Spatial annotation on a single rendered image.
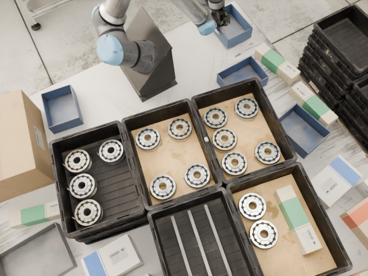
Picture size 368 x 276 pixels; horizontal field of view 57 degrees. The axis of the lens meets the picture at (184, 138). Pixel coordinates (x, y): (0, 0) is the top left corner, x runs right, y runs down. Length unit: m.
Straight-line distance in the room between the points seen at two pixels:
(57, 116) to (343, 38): 1.69
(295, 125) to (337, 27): 0.88
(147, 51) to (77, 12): 1.76
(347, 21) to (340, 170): 1.15
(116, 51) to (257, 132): 0.67
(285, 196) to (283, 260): 0.23
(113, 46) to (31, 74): 1.61
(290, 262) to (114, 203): 0.69
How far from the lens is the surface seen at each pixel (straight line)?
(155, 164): 1.40
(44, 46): 3.08
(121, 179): 1.41
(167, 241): 1.33
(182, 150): 1.41
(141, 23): 1.65
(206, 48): 1.85
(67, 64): 2.88
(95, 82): 1.82
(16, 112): 1.63
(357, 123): 2.28
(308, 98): 1.67
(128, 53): 1.45
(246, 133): 1.45
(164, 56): 1.51
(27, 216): 1.58
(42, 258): 1.58
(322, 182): 1.48
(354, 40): 2.32
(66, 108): 1.78
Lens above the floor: 2.14
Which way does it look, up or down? 65 degrees down
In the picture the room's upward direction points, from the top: 8 degrees counter-clockwise
